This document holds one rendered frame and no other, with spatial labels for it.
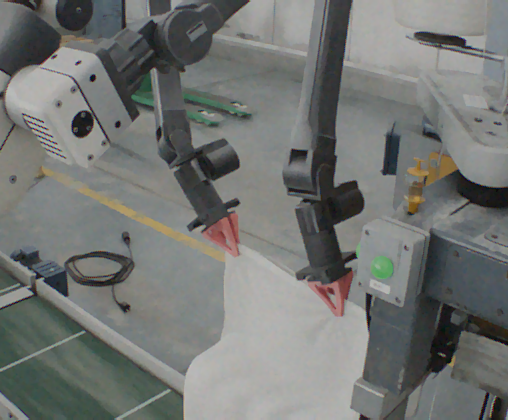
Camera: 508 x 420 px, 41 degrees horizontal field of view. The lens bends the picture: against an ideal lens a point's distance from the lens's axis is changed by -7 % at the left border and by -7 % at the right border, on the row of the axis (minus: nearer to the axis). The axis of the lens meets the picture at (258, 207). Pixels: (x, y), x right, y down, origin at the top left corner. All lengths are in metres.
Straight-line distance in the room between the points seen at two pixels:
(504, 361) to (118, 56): 0.72
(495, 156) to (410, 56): 5.88
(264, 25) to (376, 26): 1.44
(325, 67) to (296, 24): 6.40
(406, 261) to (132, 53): 0.44
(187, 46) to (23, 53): 0.23
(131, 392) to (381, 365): 1.20
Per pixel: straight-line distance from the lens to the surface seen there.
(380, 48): 6.99
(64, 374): 2.19
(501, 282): 0.87
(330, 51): 1.18
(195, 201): 1.38
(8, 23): 1.02
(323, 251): 1.18
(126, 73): 0.92
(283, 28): 7.68
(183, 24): 0.96
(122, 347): 2.27
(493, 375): 1.13
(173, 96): 1.43
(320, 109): 1.16
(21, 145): 1.03
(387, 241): 0.87
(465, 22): 1.14
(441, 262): 0.90
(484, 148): 0.96
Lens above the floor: 1.69
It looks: 24 degrees down
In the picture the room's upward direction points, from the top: 3 degrees clockwise
